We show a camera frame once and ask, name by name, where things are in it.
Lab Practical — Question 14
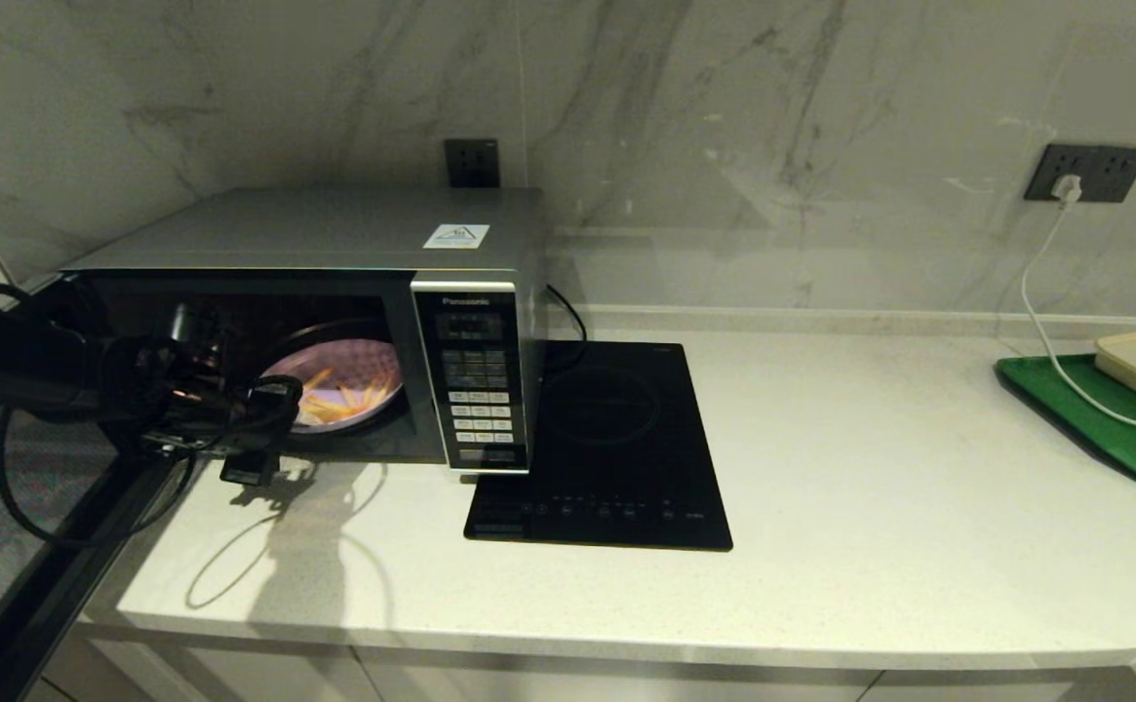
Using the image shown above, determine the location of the white power cable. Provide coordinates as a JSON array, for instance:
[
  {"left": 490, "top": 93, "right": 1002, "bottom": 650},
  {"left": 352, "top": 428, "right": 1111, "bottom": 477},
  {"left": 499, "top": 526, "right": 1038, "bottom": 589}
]
[{"left": 1019, "top": 200, "right": 1136, "bottom": 445}]

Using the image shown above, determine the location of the green plastic tray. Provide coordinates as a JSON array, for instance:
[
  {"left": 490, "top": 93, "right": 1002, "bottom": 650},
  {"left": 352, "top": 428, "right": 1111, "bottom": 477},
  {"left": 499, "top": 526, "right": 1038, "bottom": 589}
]
[{"left": 994, "top": 353, "right": 1136, "bottom": 493}]

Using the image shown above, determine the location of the white warning sticker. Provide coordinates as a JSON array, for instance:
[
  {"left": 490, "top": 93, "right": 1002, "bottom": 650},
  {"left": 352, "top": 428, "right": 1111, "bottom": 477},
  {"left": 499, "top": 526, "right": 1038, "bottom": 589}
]
[{"left": 423, "top": 223, "right": 490, "bottom": 250}]

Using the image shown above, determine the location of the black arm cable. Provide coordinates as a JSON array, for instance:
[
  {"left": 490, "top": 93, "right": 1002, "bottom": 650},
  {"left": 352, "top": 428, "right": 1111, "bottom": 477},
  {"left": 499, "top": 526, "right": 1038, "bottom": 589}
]
[{"left": 0, "top": 283, "right": 305, "bottom": 547}]

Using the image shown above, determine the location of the lilac round plate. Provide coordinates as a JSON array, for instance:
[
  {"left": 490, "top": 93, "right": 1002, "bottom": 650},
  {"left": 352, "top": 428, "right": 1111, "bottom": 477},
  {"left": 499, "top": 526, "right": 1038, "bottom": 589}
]
[{"left": 260, "top": 338, "right": 405, "bottom": 435}]

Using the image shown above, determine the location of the black induction cooktop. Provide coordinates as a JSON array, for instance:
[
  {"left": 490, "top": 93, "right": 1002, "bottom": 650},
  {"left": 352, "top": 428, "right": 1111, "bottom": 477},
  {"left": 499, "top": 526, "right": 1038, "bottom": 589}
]
[{"left": 463, "top": 340, "right": 733, "bottom": 552}]

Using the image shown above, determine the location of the silver Panasonic microwave oven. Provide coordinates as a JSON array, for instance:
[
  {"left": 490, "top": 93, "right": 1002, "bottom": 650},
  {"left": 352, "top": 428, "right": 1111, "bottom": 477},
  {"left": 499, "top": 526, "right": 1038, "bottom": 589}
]
[{"left": 60, "top": 187, "right": 547, "bottom": 476}]

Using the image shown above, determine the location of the dark wide wall outlet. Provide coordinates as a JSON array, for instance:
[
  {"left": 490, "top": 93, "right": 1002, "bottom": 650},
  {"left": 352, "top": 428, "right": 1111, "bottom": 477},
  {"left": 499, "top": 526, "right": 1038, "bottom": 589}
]
[{"left": 1024, "top": 143, "right": 1136, "bottom": 204}]

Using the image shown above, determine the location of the dark single wall outlet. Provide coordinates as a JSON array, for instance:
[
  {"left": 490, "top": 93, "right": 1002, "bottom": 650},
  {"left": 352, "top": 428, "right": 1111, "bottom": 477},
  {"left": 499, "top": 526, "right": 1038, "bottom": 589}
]
[{"left": 445, "top": 138, "right": 501, "bottom": 188}]

